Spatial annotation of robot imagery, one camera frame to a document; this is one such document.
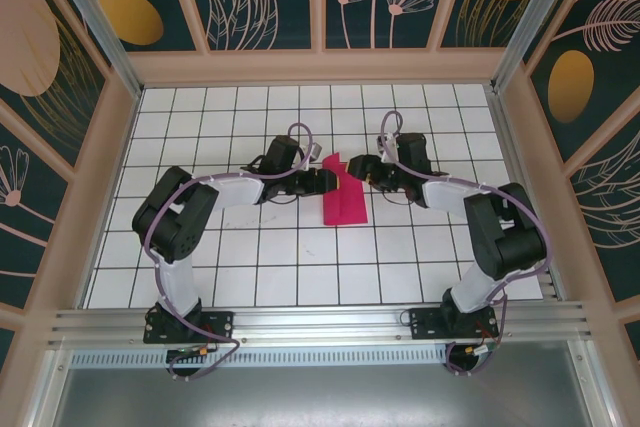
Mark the grey metal sheet panel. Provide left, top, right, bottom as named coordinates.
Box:
left=49, top=364, right=601, bottom=427

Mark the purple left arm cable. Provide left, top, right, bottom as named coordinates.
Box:
left=139, top=121, right=321, bottom=384

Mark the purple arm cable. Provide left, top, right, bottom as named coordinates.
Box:
left=139, top=121, right=321, bottom=384
left=380, top=109, right=555, bottom=378

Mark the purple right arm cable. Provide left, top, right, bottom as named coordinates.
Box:
left=380, top=109, right=555, bottom=378

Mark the aluminium side rail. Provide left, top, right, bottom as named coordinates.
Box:
left=487, top=86, right=566, bottom=304

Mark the aluminium mounting rail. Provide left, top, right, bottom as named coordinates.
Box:
left=47, top=300, right=599, bottom=348

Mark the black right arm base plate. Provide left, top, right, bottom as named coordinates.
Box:
left=408, top=306, right=500, bottom=341

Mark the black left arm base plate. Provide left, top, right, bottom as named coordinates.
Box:
left=143, top=310, right=235, bottom=346

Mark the aluminium frame post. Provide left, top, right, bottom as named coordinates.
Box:
left=490, top=0, right=576, bottom=94
left=42, top=0, right=144, bottom=98

